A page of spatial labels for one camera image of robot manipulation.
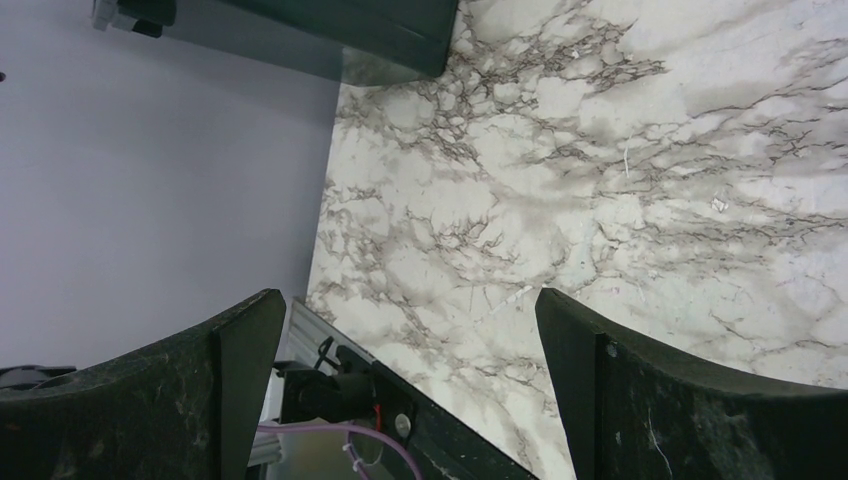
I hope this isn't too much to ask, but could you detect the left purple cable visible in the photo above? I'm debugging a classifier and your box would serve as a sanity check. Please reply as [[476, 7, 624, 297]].
[[254, 422, 425, 480]]

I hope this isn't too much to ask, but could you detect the dark green plastic bin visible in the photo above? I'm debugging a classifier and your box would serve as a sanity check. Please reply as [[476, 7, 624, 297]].
[[91, 0, 458, 87]]

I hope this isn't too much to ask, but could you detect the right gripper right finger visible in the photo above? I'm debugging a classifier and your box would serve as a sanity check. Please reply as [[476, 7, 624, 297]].
[[535, 288, 847, 479]]

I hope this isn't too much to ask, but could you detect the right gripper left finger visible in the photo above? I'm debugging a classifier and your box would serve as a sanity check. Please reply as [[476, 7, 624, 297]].
[[1, 289, 286, 479]]

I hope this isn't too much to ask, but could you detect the aluminium frame rail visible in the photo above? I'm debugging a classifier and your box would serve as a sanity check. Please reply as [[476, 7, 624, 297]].
[[248, 297, 356, 479]]

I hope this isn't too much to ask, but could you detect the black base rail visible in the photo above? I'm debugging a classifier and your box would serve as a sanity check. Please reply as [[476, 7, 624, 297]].
[[271, 337, 538, 480]]

